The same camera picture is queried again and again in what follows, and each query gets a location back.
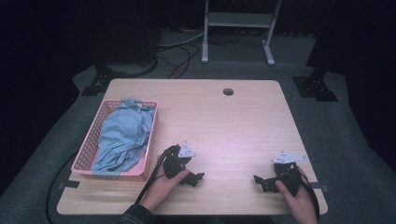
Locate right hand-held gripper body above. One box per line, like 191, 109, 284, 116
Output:
271, 150, 309, 197

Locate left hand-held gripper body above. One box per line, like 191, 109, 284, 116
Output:
162, 141, 197, 180

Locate light blue shirt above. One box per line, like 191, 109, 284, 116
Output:
91, 97, 157, 174

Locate pink plastic basket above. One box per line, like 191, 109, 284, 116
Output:
70, 99, 160, 182

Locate person's left hand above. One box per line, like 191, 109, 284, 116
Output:
139, 168, 191, 214

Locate person's right hand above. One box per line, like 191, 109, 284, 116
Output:
275, 165, 319, 224

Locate black tape strip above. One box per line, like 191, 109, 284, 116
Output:
309, 182, 330, 192
58, 179, 80, 189

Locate black stand base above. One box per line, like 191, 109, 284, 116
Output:
291, 75, 339, 103
80, 61, 126, 97

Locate white metal stand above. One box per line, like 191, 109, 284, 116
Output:
201, 0, 283, 66

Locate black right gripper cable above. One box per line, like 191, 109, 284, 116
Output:
297, 176, 321, 222

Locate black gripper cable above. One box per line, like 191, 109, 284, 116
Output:
134, 145, 176, 206
297, 176, 321, 222

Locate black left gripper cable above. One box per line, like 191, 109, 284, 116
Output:
134, 145, 176, 206

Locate black floor cables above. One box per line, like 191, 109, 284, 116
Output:
154, 27, 239, 79

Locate black cable on floor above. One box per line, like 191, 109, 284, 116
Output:
45, 151, 78, 224

